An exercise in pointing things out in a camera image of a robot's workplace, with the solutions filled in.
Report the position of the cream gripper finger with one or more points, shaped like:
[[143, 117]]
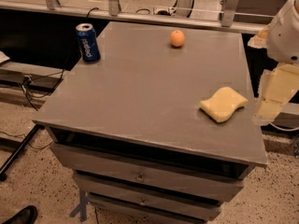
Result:
[[259, 41], [276, 89]]

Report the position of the orange fruit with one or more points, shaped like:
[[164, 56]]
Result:
[[177, 38]]

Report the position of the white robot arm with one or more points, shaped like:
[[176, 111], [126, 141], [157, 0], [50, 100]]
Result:
[[280, 38]]

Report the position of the yellow sponge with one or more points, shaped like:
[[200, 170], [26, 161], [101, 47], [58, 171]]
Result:
[[223, 103]]

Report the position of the white power strip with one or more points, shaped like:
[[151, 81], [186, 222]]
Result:
[[165, 11]]

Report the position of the middle drawer front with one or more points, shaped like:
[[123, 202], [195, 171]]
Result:
[[147, 198]]

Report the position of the drawer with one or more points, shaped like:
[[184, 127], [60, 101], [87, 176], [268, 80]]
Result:
[[147, 198], [148, 173], [145, 213]]

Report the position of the grey drawer cabinet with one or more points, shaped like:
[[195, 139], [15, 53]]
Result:
[[141, 101]]

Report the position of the bottom drawer front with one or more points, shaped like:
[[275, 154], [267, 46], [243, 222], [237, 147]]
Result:
[[145, 213]]

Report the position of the blue pepsi can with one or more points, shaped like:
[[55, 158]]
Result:
[[86, 37]]

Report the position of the top drawer front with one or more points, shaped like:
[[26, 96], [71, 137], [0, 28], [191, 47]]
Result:
[[148, 173]]

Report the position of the black shoe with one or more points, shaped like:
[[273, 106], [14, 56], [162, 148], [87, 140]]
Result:
[[27, 215]]

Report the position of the black metal pole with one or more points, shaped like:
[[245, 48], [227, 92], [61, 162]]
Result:
[[19, 148]]

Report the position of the metal window rail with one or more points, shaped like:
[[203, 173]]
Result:
[[236, 27]]

